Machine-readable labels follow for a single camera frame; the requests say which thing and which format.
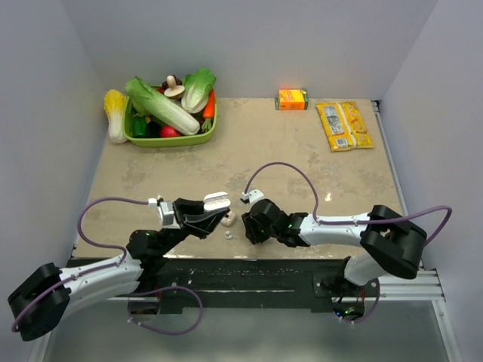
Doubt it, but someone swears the red tomato toy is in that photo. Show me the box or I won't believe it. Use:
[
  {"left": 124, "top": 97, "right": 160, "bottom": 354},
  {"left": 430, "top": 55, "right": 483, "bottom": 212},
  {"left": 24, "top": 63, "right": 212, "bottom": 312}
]
[{"left": 160, "top": 125, "right": 182, "bottom": 138}]

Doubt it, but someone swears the orange carrot toy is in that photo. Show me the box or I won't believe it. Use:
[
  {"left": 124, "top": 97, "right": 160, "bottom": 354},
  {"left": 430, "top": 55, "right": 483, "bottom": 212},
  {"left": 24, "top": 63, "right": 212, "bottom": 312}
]
[{"left": 202, "top": 90, "right": 216, "bottom": 133}]

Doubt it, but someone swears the green pepper toy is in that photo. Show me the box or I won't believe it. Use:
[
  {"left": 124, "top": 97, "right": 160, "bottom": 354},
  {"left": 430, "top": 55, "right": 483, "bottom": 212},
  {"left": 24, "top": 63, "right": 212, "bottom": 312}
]
[{"left": 131, "top": 115, "right": 148, "bottom": 138}]

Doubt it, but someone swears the white oval charging case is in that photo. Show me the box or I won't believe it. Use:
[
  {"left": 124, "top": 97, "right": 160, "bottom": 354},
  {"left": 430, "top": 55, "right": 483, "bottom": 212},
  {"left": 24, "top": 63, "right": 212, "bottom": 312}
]
[{"left": 203, "top": 192, "right": 231, "bottom": 212}]

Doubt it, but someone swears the yellow snack package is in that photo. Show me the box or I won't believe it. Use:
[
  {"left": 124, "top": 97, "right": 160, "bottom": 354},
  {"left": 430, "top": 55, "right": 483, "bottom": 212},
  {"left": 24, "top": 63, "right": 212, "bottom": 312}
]
[{"left": 316, "top": 101, "right": 375, "bottom": 152}]

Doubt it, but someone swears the small green cabbage toy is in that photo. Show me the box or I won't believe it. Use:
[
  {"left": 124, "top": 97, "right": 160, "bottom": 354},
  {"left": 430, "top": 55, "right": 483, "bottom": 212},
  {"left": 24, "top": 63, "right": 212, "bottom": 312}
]
[{"left": 181, "top": 68, "right": 216, "bottom": 114}]

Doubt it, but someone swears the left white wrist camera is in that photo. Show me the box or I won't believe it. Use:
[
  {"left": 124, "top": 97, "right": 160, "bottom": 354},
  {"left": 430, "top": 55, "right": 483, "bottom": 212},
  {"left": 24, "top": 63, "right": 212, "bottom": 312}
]
[{"left": 148, "top": 198, "right": 178, "bottom": 229}]

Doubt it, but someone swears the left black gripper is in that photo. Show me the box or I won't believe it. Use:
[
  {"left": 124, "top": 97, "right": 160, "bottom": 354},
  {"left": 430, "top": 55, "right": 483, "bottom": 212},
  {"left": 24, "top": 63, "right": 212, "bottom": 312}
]
[{"left": 157, "top": 198, "right": 229, "bottom": 256}]

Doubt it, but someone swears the orange green small box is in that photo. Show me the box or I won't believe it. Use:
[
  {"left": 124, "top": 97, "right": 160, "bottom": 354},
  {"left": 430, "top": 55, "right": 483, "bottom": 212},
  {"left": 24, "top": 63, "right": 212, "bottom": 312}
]
[{"left": 275, "top": 89, "right": 309, "bottom": 111}]

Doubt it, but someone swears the yellow cabbage toy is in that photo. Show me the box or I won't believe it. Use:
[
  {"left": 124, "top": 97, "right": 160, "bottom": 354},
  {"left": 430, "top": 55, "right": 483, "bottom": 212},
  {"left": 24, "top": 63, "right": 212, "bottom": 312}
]
[{"left": 103, "top": 89, "right": 128, "bottom": 144}]

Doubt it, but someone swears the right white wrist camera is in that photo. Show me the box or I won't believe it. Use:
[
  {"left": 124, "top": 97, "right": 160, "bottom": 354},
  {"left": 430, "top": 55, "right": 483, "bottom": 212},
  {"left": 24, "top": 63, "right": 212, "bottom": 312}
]
[{"left": 240, "top": 189, "right": 265, "bottom": 206}]

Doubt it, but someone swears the green plastic basket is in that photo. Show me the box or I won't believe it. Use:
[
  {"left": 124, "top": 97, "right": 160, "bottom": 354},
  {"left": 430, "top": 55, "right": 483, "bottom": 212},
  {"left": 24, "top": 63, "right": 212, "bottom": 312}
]
[{"left": 123, "top": 97, "right": 217, "bottom": 148}]

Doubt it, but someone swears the beige mushroom toy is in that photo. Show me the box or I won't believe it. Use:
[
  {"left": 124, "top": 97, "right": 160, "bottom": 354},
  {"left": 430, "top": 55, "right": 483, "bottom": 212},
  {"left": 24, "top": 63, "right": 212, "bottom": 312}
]
[{"left": 164, "top": 75, "right": 185, "bottom": 100}]

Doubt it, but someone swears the dark eggplant toy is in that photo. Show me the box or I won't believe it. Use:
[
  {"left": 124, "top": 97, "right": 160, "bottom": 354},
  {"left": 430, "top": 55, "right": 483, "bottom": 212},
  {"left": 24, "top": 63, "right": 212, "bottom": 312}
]
[{"left": 145, "top": 121, "right": 162, "bottom": 138}]

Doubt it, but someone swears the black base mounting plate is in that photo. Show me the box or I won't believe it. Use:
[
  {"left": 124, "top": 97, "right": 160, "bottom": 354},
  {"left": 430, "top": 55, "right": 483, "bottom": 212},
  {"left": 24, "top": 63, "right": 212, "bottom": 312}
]
[{"left": 66, "top": 258, "right": 380, "bottom": 316}]

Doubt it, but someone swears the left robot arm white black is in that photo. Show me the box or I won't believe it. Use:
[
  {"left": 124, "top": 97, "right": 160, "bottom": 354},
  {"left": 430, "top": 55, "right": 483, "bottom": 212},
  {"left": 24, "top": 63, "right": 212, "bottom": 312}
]
[{"left": 8, "top": 192, "right": 231, "bottom": 342}]

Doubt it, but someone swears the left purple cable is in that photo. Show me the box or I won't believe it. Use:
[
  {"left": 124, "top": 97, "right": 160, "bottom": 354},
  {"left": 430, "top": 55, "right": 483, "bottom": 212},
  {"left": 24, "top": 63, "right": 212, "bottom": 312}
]
[{"left": 11, "top": 196, "right": 204, "bottom": 335}]

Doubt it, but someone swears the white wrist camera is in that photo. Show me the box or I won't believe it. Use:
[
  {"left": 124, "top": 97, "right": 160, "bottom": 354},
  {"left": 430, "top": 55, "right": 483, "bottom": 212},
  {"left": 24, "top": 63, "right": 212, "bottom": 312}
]
[
  {"left": 148, "top": 198, "right": 178, "bottom": 229},
  {"left": 240, "top": 189, "right": 265, "bottom": 206}
]

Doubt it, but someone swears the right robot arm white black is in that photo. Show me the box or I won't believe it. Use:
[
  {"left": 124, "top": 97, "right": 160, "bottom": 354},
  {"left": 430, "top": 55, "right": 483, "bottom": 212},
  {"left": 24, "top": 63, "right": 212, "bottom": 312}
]
[{"left": 241, "top": 199, "right": 427, "bottom": 296}]

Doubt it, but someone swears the large napa cabbage toy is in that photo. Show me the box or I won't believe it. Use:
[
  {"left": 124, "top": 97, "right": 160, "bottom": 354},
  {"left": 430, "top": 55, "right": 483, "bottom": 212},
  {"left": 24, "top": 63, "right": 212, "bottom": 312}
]
[{"left": 125, "top": 76, "right": 200, "bottom": 136}]

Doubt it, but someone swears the beige small charging case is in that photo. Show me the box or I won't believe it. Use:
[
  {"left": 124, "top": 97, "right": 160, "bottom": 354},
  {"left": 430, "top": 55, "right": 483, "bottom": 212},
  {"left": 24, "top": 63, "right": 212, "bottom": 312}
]
[{"left": 220, "top": 211, "right": 236, "bottom": 228}]

